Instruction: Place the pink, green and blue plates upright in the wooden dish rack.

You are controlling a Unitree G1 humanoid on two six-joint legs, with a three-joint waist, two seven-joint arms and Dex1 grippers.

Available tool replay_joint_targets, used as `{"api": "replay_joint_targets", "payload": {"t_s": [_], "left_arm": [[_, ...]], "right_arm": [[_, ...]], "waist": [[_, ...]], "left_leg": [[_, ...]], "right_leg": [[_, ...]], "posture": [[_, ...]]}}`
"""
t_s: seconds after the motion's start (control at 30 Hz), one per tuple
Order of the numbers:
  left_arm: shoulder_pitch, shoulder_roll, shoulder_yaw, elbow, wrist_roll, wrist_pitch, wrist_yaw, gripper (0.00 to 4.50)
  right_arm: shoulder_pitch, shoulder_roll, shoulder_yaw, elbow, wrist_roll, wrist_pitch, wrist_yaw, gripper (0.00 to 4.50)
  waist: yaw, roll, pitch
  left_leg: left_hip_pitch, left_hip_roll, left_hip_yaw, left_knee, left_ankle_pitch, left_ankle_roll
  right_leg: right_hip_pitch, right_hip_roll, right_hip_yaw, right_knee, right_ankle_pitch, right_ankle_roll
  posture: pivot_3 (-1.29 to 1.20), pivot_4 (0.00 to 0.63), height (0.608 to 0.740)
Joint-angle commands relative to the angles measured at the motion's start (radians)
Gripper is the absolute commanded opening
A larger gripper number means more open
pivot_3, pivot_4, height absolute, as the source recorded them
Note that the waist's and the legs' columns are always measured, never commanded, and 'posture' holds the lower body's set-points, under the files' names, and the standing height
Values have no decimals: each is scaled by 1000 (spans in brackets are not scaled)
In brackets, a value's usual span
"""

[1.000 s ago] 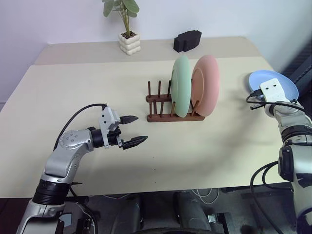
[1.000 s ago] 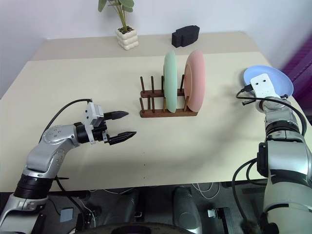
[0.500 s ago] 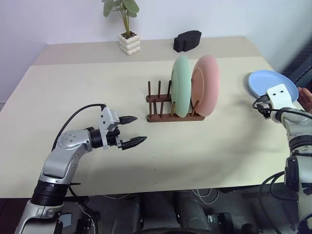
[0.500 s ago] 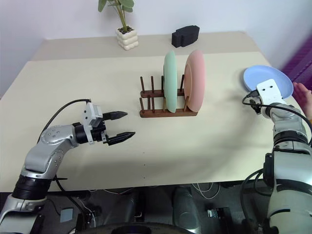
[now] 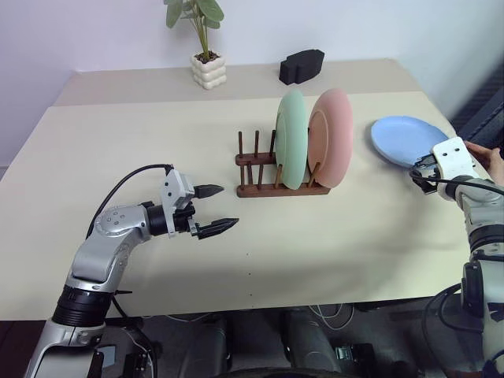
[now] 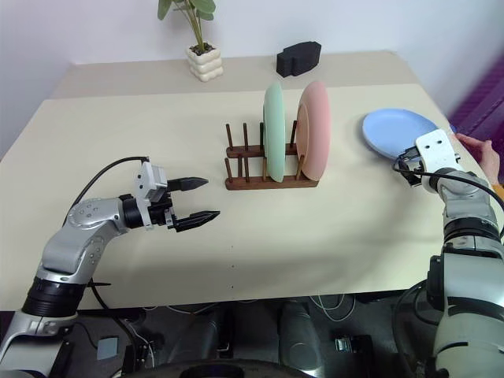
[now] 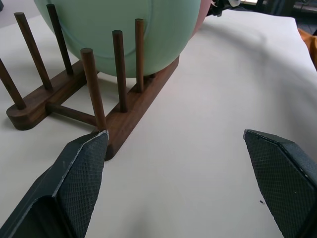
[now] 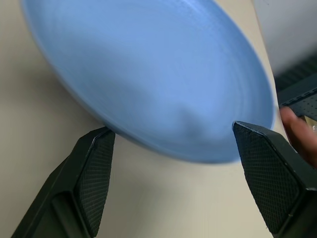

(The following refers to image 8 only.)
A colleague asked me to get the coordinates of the blue plate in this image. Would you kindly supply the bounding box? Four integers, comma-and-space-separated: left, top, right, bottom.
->
21, 0, 276, 166

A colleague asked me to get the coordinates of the black perforated case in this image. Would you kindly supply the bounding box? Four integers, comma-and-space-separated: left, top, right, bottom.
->
274, 53, 317, 119

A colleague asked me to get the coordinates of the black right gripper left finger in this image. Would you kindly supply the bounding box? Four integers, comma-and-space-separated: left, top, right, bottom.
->
11, 126, 116, 238

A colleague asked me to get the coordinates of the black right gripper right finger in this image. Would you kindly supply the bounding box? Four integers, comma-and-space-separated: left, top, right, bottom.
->
231, 120, 317, 238

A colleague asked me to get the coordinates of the person's bare hand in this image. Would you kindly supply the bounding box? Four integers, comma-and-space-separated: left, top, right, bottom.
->
281, 106, 317, 171

